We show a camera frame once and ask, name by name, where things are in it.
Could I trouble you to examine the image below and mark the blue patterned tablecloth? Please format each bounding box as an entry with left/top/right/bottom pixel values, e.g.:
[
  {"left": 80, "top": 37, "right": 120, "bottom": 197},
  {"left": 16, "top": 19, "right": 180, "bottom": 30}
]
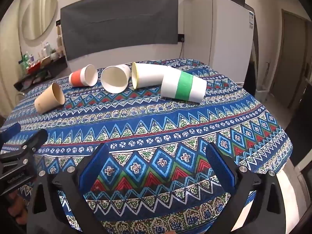
[{"left": 0, "top": 58, "right": 293, "bottom": 234}]

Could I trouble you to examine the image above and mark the person's left hand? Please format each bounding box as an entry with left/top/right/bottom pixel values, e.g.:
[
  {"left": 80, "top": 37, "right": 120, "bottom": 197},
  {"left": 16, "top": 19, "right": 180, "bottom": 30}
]
[{"left": 6, "top": 191, "right": 32, "bottom": 225}]

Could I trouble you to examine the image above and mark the plain white paper cup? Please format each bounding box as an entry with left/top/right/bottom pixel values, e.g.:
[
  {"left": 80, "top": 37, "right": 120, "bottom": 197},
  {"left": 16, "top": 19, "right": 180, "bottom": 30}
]
[{"left": 101, "top": 64, "right": 131, "bottom": 94}]

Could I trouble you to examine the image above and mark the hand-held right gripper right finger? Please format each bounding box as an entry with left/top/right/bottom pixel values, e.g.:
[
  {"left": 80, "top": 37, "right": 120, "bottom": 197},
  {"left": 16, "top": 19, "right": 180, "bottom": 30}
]
[{"left": 205, "top": 143, "right": 287, "bottom": 234}]

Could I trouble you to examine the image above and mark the red box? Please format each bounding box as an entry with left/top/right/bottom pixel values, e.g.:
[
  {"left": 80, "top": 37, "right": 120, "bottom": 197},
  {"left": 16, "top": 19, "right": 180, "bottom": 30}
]
[{"left": 26, "top": 63, "right": 42, "bottom": 74}]

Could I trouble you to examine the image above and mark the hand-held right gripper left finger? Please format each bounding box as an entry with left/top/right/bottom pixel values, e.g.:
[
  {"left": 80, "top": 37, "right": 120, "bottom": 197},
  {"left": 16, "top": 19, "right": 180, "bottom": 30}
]
[{"left": 26, "top": 143, "right": 110, "bottom": 234}]

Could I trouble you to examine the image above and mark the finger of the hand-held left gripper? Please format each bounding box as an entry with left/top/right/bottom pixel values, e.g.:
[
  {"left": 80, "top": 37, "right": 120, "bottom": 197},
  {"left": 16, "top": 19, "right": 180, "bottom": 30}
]
[
  {"left": 0, "top": 122, "right": 22, "bottom": 147},
  {"left": 0, "top": 128, "right": 49, "bottom": 169}
]

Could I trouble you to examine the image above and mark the grey cloth cover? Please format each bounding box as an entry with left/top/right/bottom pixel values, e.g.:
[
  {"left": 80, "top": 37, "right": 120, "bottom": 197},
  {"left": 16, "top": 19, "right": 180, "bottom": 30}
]
[{"left": 60, "top": 0, "right": 179, "bottom": 61}]

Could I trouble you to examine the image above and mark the oval wall mirror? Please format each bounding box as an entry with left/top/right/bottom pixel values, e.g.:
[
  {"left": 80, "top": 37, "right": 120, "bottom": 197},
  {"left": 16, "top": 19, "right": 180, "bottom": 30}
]
[{"left": 21, "top": 0, "right": 58, "bottom": 40}]

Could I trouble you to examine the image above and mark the black wall shelf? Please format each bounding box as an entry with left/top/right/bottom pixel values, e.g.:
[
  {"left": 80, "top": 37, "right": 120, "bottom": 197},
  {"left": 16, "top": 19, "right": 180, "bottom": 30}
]
[{"left": 13, "top": 55, "right": 68, "bottom": 92}]

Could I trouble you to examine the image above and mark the green bottle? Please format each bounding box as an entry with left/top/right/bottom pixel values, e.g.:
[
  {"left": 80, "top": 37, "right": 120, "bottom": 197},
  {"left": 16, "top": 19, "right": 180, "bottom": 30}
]
[{"left": 19, "top": 53, "right": 30, "bottom": 72}]

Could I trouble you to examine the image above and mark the yellow rimmed white paper cup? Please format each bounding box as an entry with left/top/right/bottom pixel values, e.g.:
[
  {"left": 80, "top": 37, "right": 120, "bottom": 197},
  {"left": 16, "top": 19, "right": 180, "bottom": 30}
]
[{"left": 132, "top": 62, "right": 183, "bottom": 89}]

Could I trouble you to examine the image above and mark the brown door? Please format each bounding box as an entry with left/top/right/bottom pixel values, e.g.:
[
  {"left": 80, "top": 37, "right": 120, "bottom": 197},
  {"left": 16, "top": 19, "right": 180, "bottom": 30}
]
[{"left": 277, "top": 9, "right": 312, "bottom": 109}]

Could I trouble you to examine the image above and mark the green banded paper cup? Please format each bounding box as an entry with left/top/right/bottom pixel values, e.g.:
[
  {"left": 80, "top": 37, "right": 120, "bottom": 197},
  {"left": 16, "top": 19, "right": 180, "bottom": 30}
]
[{"left": 160, "top": 71, "right": 207, "bottom": 103}]

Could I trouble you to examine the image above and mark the white refrigerator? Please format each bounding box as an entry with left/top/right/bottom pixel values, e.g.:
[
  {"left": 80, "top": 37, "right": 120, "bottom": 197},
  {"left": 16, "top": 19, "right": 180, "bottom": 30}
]
[{"left": 179, "top": 0, "right": 255, "bottom": 83}]

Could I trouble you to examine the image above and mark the red banded paper cup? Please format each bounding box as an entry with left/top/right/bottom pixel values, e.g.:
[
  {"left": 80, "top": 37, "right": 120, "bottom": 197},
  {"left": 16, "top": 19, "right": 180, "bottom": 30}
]
[{"left": 68, "top": 65, "right": 98, "bottom": 87}]

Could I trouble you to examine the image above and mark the beige paper cup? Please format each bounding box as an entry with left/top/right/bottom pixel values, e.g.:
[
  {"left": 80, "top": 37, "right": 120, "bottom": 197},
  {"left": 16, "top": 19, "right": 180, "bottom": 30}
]
[{"left": 34, "top": 82, "right": 65, "bottom": 114}]

